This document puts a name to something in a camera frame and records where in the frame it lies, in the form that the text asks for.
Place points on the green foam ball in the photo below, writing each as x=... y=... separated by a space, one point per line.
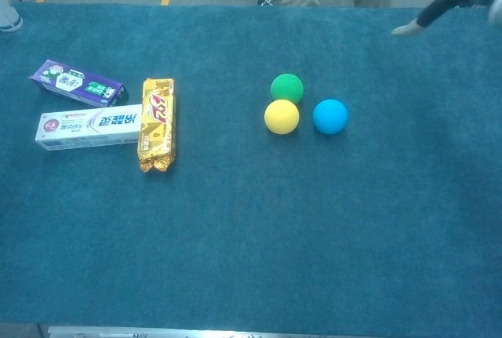
x=287 y=87

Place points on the yellow foam ball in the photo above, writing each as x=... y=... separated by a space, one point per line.
x=281 y=117

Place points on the gold foil snack packet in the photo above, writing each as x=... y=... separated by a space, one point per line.
x=157 y=126

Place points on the purple toothpaste box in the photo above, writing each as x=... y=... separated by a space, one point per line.
x=78 y=83

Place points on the white toothpaste box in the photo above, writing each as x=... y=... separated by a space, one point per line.
x=86 y=128

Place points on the blue foam ball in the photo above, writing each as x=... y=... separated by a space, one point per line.
x=330 y=116

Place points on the teal felt table cloth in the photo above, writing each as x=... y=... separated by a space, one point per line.
x=196 y=236

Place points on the white metal frame rail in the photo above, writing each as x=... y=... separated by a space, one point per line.
x=157 y=332

